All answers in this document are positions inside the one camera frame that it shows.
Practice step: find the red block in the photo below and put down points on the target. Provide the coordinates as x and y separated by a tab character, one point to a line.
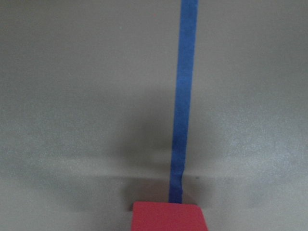
157	216

